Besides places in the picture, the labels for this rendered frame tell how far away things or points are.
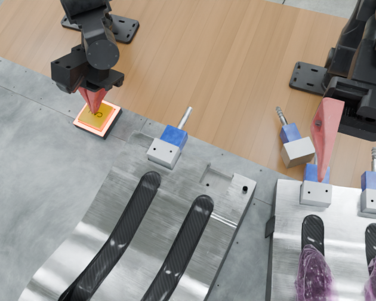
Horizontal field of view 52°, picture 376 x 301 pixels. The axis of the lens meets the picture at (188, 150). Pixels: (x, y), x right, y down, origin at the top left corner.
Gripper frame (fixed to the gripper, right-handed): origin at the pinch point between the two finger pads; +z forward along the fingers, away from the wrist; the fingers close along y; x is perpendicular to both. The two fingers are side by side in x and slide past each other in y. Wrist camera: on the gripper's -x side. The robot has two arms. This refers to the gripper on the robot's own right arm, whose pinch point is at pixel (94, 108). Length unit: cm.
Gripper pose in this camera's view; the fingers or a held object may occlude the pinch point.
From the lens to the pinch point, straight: 87.9
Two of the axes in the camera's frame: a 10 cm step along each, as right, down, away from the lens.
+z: -1.6, 7.8, 6.1
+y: 8.9, 3.8, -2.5
